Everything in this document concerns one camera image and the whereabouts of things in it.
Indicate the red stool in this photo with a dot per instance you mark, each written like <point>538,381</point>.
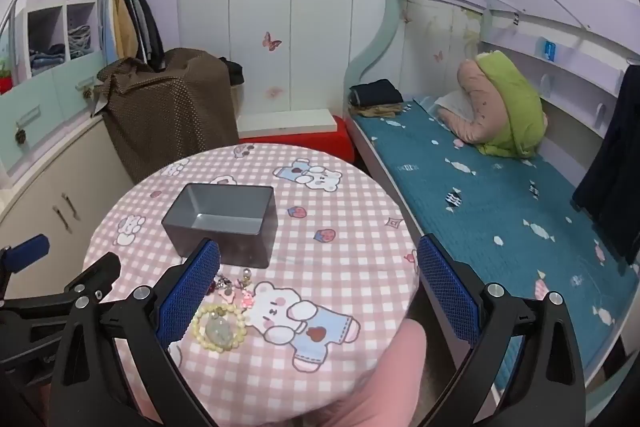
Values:
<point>310,144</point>

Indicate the pile of small charms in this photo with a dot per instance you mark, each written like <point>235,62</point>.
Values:
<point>235,289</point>

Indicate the white board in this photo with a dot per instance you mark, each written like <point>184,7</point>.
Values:
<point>285,123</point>

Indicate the white wardrobe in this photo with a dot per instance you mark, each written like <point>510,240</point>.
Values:
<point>260,7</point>

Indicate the small pink butterfly sticker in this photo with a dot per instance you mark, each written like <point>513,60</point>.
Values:
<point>437,55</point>

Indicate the faded pink butterfly sticker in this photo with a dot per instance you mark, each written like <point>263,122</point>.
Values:
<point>273,93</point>

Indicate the beige cabinet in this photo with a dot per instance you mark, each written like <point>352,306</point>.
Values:
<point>45,207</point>

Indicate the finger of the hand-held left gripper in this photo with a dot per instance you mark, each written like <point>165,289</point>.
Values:
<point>27,253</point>
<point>97,274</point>

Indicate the dark hanging garment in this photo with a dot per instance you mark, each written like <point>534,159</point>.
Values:
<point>615,167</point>

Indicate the row of hanging clothes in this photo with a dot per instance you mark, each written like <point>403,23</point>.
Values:
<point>127,27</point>

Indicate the teal printed bed sheet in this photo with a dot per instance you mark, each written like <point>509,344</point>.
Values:
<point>475,197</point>

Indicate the pink butterfly wall sticker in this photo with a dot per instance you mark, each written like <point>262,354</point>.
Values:
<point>271,41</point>

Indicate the green and pink pillow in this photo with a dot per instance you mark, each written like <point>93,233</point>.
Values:
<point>505,107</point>

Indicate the brown dotted cloth cover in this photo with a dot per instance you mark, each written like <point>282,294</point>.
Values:
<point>165,122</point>

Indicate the folded dark clothes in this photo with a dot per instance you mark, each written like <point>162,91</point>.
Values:
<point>376,92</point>

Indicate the folded jeans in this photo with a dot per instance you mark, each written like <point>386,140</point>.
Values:
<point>47,58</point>

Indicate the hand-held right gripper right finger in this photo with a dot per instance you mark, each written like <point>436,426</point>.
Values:
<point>447,292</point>

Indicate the folded tan garment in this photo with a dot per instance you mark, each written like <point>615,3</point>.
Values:
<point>375,110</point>

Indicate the white pillow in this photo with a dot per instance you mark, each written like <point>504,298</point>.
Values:
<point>455,104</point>

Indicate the folded grey clothes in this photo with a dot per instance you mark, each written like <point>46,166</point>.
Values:
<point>80,41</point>

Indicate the grey metal tin box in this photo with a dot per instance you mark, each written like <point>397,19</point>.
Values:
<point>220,207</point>

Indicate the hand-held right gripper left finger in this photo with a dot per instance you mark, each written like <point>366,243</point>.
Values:
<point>190,292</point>

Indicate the black cloth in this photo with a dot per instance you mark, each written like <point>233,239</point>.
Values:
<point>234,72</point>

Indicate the blue tag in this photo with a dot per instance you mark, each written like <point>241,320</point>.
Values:
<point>548,49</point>

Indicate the mint drawer unit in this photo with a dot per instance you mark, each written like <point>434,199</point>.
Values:
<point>55,97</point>

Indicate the person's pink trouser leg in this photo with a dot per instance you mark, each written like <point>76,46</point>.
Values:
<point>390,382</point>

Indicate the pinecone drawer knob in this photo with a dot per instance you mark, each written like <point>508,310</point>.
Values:
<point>20,136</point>
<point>87,93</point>

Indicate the mint bunk bed frame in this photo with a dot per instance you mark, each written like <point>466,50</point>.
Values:
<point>400,7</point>

